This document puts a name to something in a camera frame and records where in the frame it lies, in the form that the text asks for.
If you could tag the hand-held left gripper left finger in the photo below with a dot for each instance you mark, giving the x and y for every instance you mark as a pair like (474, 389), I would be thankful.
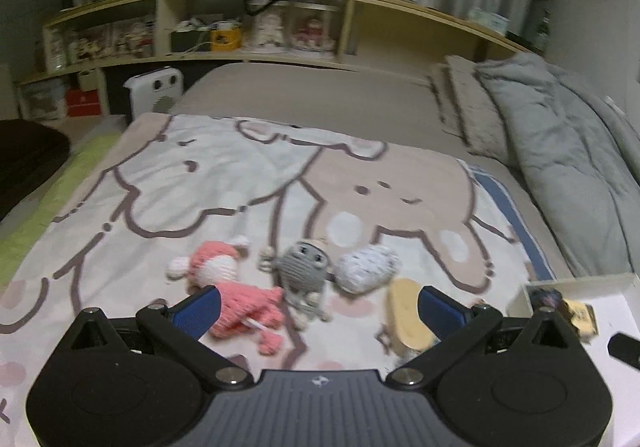
(192, 314)

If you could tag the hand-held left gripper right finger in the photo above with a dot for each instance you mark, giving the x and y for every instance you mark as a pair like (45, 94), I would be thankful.
(442, 314)

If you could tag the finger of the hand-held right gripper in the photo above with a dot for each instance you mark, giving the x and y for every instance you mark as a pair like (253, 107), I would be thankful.
(627, 351)

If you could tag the white yarn ball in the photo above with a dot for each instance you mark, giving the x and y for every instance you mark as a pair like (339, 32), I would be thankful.
(365, 269)

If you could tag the yellow crochet toy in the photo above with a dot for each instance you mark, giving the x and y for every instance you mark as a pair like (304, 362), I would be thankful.
(405, 317)

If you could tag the pink crochet doll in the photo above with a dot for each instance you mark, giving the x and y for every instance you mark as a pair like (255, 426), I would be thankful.
(235, 297)

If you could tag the yellow small toy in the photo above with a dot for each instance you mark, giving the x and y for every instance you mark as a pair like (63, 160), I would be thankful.
(580, 317)

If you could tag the white cardboard box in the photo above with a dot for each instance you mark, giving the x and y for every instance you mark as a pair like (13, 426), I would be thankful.
(615, 289)

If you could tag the dark crochet toy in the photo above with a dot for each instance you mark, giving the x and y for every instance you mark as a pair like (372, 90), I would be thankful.
(546, 299)

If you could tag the grey crochet doll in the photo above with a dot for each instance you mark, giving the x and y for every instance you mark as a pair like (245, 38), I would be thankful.
(302, 272)

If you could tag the printed cartoon blanket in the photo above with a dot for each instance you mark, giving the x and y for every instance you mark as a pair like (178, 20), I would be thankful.
(210, 177)

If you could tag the green cloth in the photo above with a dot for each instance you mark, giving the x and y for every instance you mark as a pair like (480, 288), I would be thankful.
(65, 187)

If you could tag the large fuzzy beige pillow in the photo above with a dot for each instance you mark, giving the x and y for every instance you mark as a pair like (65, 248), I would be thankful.
(482, 122)

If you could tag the grey comforter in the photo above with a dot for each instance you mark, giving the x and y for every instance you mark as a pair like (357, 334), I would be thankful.
(565, 152)

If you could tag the small fuzzy beige pillow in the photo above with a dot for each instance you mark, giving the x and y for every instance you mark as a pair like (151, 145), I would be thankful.
(447, 102)

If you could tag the white electric heater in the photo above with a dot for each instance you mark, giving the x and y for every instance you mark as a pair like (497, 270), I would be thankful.
(155, 89)

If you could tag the black bag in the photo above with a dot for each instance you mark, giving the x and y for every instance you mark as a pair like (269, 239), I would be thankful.
(27, 157)

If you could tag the red box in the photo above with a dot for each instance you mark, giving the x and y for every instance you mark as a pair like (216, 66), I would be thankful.
(84, 103)

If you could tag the bed with beige sheet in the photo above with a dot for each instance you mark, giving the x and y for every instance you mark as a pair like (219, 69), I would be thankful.
(310, 97)

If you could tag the small white box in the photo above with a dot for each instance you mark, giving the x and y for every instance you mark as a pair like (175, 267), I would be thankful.
(88, 81)

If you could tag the clear plastic storage bin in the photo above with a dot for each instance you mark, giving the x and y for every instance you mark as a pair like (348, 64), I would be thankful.
(44, 99)

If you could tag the black box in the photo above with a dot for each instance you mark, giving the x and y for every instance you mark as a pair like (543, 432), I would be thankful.
(187, 42)

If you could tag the yellow container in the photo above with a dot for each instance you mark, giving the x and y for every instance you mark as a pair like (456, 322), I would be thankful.
(225, 38)

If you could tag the row of figurine boxes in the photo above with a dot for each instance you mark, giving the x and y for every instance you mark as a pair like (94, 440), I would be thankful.
(100, 44)

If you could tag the clear case with white doll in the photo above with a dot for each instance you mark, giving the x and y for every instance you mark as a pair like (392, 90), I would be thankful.
(270, 29)

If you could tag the pale green box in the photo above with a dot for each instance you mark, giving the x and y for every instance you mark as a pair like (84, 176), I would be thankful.
(489, 21)

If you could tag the wooden bedside shelf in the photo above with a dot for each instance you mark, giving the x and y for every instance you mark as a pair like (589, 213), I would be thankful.
(390, 22)

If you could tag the green bottle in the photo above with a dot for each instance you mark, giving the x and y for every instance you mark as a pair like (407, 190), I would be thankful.
(542, 32)

